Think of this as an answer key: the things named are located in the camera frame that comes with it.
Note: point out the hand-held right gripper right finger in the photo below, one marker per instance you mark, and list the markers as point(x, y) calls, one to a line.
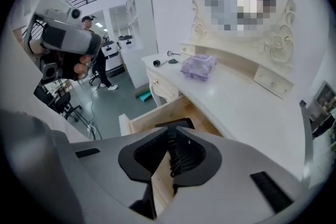
point(231, 178)

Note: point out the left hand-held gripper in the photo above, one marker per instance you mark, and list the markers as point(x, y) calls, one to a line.
point(52, 13)

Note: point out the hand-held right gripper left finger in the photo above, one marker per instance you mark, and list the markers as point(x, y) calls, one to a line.
point(110, 160)

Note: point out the black hair dryer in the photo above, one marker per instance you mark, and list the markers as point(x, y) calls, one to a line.
point(181, 123)

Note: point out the large wooden drawer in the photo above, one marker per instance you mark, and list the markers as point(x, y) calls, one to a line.
point(168, 112)

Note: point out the white ornate dressing table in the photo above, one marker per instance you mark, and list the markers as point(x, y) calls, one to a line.
point(236, 102)

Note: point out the person's left hand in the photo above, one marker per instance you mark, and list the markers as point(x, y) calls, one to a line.
point(82, 64)

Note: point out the white wheeled robot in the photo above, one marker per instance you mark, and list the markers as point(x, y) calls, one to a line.
point(113, 57)
point(127, 42)

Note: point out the black office chair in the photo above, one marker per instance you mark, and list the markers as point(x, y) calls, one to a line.
point(63, 102)

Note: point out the white shelf unit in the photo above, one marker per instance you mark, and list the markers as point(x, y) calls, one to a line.
point(144, 34)

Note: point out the white bottle with black cap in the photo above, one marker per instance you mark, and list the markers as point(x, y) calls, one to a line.
point(157, 63)

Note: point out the purple tissue packet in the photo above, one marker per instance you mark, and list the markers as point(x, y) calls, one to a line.
point(198, 66)

